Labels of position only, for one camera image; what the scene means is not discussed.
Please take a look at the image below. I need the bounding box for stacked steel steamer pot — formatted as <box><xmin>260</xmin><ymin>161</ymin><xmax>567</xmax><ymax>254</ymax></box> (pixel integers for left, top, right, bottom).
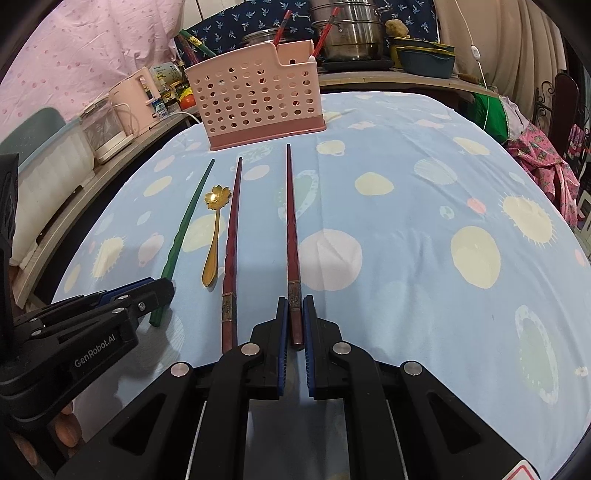
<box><xmin>308</xmin><ymin>0</ymin><xmax>391</xmax><ymax>61</ymax></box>

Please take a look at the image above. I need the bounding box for bright red chopstick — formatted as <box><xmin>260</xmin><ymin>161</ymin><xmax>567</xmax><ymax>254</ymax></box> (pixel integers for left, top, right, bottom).
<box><xmin>273</xmin><ymin>9</ymin><xmax>291</xmax><ymax>46</ymax></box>
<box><xmin>312</xmin><ymin>6</ymin><xmax>339</xmax><ymax>58</ymax></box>

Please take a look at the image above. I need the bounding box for pink dotted curtain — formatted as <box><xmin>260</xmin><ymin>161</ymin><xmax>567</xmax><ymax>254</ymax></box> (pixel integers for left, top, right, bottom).
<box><xmin>1</xmin><ymin>0</ymin><xmax>183</xmax><ymax>138</ymax></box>

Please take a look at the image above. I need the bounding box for condiment bottles group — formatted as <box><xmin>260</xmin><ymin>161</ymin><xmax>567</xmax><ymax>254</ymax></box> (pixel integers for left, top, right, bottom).
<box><xmin>149</xmin><ymin>62</ymin><xmax>184</xmax><ymax>113</ymax></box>

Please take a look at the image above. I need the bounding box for dark wooden chair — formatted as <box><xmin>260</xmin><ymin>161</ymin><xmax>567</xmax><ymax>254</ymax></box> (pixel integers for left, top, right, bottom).
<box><xmin>534</xmin><ymin>72</ymin><xmax>580</xmax><ymax>156</ymax></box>

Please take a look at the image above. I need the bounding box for person's left hand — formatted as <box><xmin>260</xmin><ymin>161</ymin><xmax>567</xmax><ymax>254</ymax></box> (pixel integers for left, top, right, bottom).
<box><xmin>11</xmin><ymin>402</ymin><xmax>85</xmax><ymax>469</ymax></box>

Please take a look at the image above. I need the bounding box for gold flower spoon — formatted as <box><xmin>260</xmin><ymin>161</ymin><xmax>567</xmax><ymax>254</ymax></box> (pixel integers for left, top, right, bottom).
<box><xmin>201</xmin><ymin>185</ymin><xmax>231</xmax><ymax>288</ymax></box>

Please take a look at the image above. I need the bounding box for white ribbed storage bin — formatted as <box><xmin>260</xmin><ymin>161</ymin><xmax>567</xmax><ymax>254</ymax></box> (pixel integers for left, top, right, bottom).
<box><xmin>1</xmin><ymin>107</ymin><xmax>94</xmax><ymax>267</ymax></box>

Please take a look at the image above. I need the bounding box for dark red chopstick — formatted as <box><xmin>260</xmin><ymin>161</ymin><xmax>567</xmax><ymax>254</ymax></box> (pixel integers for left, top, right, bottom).
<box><xmin>221</xmin><ymin>157</ymin><xmax>242</xmax><ymax>354</ymax></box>
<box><xmin>286</xmin><ymin>144</ymin><xmax>304</xmax><ymax>350</ymax></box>

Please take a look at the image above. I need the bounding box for light blue patterned tablecloth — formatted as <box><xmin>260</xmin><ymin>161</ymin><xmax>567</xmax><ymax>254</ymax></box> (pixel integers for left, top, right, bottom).
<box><xmin>56</xmin><ymin>92</ymin><xmax>590</xmax><ymax>479</ymax></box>

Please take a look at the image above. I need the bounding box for white power cord switch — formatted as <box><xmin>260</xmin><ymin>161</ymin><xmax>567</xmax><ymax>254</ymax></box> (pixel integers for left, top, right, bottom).
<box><xmin>454</xmin><ymin>0</ymin><xmax>490</xmax><ymax>131</ymax></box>

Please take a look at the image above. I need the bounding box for pink kettle appliance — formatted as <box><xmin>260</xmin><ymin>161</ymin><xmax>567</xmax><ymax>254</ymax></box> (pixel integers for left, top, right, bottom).
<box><xmin>108</xmin><ymin>67</ymin><xmax>160</xmax><ymax>137</ymax></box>

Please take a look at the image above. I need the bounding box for pink perforated utensil holder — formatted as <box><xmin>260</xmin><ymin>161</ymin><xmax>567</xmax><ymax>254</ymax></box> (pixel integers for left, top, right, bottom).
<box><xmin>185</xmin><ymin>40</ymin><xmax>327</xmax><ymax>151</ymax></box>

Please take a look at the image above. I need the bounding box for green chopstick gold band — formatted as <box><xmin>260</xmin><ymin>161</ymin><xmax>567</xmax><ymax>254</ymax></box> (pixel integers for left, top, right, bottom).
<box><xmin>149</xmin><ymin>158</ymin><xmax>216</xmax><ymax>328</ymax></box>

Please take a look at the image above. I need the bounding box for pink floral cloth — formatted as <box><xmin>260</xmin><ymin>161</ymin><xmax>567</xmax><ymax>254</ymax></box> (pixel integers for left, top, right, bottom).
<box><xmin>505</xmin><ymin>123</ymin><xmax>579</xmax><ymax>227</ymax></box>

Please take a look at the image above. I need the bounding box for dark teal lunch box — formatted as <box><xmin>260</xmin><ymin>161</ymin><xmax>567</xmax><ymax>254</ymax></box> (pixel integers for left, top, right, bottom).
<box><xmin>393</xmin><ymin>37</ymin><xmax>456</xmax><ymax>79</ymax></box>

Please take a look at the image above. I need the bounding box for green bag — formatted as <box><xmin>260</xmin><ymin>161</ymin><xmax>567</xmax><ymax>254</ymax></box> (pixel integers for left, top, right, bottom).
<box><xmin>467</xmin><ymin>93</ymin><xmax>509</xmax><ymax>145</ymax></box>

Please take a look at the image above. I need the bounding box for steel rice cooker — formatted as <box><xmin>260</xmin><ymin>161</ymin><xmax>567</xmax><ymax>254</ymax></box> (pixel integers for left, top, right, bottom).
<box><xmin>240</xmin><ymin>27</ymin><xmax>280</xmax><ymax>46</ymax></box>

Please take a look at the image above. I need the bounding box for beige curtain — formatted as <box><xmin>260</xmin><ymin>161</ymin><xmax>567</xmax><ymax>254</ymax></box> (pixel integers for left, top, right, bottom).
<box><xmin>435</xmin><ymin>1</ymin><xmax>567</xmax><ymax>118</ymax></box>

